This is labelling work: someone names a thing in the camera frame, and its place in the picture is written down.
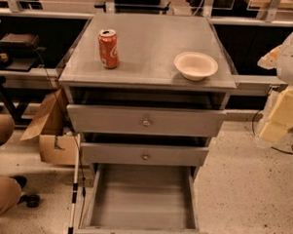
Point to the grey open bottom drawer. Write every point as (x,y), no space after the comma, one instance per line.
(128,199)

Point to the red coke can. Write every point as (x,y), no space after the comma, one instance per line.
(108,46)

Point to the grey middle drawer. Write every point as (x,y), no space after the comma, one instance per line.
(144,150)

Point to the person's tan trouser legs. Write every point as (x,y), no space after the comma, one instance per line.
(1,168)

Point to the white and black pole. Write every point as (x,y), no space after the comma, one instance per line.
(74,185)

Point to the grey drawer cabinet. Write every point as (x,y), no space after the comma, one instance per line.
(147,46)

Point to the black chair base with wheel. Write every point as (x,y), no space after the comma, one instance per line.
(31,201)

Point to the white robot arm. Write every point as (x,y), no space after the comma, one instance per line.
(280,59)

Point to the black device on stand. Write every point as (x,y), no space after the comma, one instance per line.
(20,80)

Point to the grey top drawer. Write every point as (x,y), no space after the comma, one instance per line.
(146,112)

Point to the white paper bowl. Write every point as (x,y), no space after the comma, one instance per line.
(195,66)

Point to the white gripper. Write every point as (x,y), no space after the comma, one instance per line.
(282,114)

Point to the brown cardboard box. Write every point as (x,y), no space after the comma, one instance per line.
(47,126)

